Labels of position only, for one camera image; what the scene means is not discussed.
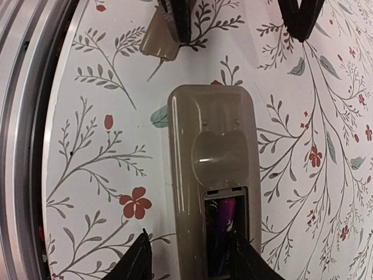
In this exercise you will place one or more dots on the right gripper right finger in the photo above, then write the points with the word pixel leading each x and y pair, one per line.
pixel 247 263

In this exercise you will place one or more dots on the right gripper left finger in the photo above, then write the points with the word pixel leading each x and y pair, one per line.
pixel 136 263

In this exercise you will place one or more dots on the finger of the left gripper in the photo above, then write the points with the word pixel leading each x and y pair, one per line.
pixel 177 14
pixel 300 19

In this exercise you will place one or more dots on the remote battery cover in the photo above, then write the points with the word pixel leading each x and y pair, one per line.
pixel 157 41

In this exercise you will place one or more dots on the dark battery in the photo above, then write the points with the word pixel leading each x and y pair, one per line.
pixel 226 211

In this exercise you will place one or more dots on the white remote control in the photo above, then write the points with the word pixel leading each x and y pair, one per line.
pixel 213 156

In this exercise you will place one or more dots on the floral patterned table mat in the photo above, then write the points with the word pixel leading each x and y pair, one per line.
pixel 106 174

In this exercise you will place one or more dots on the front aluminium rail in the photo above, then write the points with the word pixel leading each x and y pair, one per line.
pixel 34 36

